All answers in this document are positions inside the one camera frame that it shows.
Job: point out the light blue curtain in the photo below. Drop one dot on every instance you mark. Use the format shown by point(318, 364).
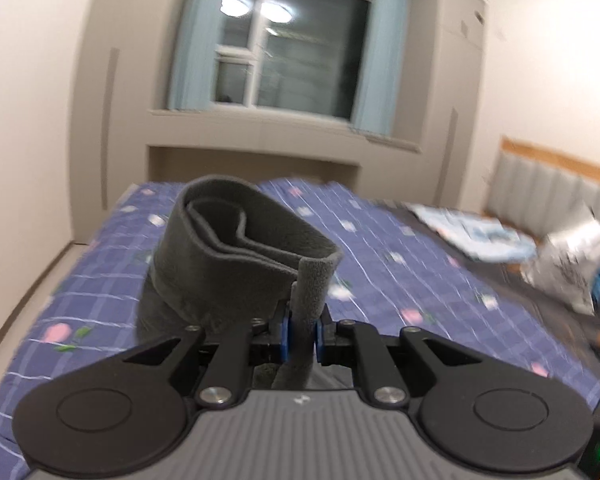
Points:
point(382, 55)
point(195, 40)

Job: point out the padded headboard with wood trim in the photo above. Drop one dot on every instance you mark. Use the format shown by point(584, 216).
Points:
point(540, 190)

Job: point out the white blue printed cloth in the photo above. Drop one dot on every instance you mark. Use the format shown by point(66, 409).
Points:
point(475, 232)

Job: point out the beige window sill cabinet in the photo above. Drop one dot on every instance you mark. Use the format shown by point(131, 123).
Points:
point(280, 132)

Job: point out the beige wardrobe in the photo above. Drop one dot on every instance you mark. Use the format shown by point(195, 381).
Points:
point(445, 110)
point(110, 110)

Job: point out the dark bed sheet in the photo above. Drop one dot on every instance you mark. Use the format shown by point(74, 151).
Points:
point(545, 330)

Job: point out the blue checked floral blanket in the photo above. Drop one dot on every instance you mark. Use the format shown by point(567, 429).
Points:
point(80, 285)

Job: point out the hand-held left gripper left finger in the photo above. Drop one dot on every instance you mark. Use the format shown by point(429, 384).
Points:
point(283, 341)

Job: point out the grey fleece pants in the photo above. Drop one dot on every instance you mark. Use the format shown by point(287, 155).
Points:
point(205, 270)

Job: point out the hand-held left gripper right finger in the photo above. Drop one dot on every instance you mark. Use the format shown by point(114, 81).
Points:
point(320, 342)

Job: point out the window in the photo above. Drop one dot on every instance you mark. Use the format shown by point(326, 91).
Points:
point(300, 45)

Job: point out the white printed pillow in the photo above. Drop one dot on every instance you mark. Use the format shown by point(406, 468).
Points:
point(567, 260)

